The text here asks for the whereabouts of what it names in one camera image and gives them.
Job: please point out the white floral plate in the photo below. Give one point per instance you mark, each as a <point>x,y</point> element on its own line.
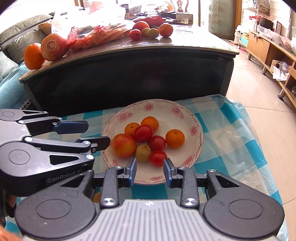
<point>170,115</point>

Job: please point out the dark coffee table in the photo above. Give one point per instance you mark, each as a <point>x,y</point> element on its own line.
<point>191,63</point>

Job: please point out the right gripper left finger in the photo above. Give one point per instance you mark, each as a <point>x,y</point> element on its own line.
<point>111,181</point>

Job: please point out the orange mandarin partly hidden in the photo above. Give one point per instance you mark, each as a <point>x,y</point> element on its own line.
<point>175,138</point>

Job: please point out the red cherry tomato with stem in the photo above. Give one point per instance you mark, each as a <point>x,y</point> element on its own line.
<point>157,157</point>

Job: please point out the orange fruit on table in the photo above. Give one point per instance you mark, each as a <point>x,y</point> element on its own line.
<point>165,30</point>

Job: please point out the orange on coffee table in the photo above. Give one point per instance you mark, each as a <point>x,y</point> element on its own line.
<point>33,57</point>

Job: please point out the yellow-green fruit on table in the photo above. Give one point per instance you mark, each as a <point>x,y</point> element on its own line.
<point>152,33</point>

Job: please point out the red tomato on table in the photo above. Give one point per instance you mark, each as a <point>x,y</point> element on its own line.
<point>135,35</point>

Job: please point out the brown-green small fruit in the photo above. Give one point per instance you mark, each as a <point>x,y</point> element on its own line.
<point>97,197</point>

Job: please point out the red apple with sticker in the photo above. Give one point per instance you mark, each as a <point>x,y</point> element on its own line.
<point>53,47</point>

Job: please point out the yellow-green small fruit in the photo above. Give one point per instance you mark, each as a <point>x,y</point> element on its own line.
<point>143,153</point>

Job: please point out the red-yellow nectarine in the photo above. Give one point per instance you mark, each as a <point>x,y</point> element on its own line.
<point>123,145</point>

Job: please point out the grey-green sofa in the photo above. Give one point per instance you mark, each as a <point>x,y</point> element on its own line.
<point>15,40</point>

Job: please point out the small orange mandarin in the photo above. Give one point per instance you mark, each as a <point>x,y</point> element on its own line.
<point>152,122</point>

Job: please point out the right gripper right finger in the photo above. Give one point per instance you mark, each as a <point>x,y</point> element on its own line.
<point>187,180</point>

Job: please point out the pale small fruit on table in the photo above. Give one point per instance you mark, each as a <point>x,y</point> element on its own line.
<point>144,31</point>

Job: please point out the wooden tv cabinet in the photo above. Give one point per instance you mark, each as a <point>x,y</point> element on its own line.
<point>268,53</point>

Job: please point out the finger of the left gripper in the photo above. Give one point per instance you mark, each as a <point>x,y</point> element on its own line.
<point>70,126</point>
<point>96,143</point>

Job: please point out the blue sofa cover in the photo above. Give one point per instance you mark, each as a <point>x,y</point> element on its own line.
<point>13,94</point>

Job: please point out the blue checkered tablecloth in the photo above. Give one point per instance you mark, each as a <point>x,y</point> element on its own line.
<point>231,146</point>

